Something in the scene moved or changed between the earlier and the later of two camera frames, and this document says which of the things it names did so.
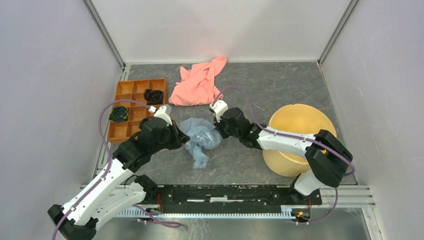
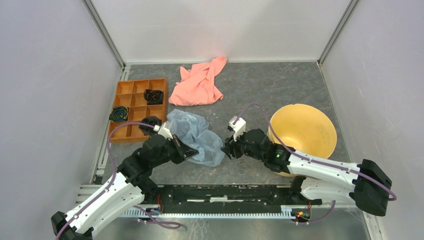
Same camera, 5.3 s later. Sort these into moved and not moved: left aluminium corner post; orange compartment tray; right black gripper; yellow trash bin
Moved: right black gripper
Not moved: orange compartment tray; yellow trash bin; left aluminium corner post
